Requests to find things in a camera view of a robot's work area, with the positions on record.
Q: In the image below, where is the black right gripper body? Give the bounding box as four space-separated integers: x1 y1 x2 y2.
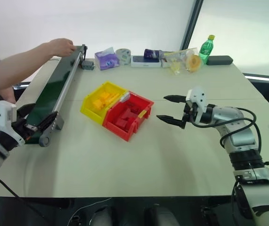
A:
181 99 199 129

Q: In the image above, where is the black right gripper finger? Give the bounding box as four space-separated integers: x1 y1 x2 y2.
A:
156 114 186 129
163 94 187 103

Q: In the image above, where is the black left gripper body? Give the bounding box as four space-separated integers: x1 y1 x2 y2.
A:
11 115 40 140

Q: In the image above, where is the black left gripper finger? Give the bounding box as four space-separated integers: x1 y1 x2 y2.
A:
16 103 36 119
24 123 38 132

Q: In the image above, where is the green conveyor belt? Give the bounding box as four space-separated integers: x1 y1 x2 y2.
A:
23 44 89 148

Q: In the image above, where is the person's bare hand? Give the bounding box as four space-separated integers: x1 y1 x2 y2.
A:
48 38 77 57
0 86 16 105

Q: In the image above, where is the clear plastic bag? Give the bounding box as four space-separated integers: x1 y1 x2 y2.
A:
163 48 199 76

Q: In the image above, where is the orange tape roll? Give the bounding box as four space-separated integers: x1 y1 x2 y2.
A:
186 54 202 73

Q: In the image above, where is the red block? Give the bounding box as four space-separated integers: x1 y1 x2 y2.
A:
122 107 142 119
114 117 129 129

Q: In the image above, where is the red plastic bin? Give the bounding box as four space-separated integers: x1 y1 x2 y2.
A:
102 90 155 142

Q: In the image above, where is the white flat box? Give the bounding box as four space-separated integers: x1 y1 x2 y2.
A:
130 55 162 68

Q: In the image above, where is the white bin label card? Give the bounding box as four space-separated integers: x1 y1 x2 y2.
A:
119 92 131 103

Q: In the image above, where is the dark purple pouch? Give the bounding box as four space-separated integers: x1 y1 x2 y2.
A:
144 48 165 60

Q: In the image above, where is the green plastic bottle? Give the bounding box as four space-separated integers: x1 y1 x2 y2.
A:
198 34 216 65

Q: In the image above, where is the black oblong case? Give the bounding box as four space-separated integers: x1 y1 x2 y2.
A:
206 55 234 66

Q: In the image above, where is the grey tape roll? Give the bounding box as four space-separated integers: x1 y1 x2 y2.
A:
115 48 132 65

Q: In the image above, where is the yellow block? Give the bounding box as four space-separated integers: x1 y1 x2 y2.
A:
99 91 111 102
91 98 105 110

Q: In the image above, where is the yellow plastic bin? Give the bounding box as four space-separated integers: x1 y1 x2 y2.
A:
80 81 129 125

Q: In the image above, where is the purple tissue pack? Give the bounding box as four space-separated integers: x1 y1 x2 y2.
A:
94 47 121 71

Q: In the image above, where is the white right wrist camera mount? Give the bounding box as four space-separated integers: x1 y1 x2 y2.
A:
185 86 208 123

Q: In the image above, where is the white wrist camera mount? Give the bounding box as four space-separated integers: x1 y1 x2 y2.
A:
0 99 26 145
185 86 208 123

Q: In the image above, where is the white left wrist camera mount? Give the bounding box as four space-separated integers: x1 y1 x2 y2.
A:
0 99 26 145

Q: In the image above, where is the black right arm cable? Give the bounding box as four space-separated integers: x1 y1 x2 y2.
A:
190 107 264 165

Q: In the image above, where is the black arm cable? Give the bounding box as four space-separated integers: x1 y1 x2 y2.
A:
190 107 264 165
0 177 55 214

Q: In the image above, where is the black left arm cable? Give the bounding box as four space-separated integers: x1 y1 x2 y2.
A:
0 177 55 214

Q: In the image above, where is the dark window frame post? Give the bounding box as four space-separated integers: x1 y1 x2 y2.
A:
179 0 204 51

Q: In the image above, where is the thin white wire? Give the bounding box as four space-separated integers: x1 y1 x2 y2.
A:
70 197 113 226

